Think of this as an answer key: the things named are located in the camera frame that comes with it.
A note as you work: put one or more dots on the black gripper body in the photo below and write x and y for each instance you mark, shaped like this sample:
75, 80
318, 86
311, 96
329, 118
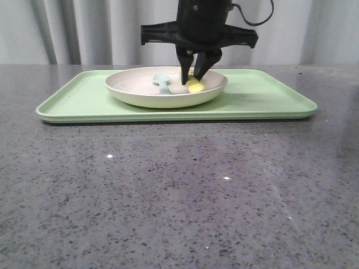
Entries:
199, 26

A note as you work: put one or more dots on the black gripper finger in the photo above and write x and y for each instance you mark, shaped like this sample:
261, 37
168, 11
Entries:
185, 58
205, 61

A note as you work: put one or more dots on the yellow plastic fork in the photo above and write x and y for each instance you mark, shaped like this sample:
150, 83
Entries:
192, 85

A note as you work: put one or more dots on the light blue plastic spoon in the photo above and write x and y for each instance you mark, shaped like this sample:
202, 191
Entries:
162, 80

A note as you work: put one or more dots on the cream round plate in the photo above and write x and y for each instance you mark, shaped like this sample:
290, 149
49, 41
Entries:
137, 87

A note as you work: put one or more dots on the light green rectangular tray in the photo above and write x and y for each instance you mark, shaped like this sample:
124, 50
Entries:
249, 94

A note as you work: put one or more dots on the grey pleated curtain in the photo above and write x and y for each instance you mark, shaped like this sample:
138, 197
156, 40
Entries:
108, 32

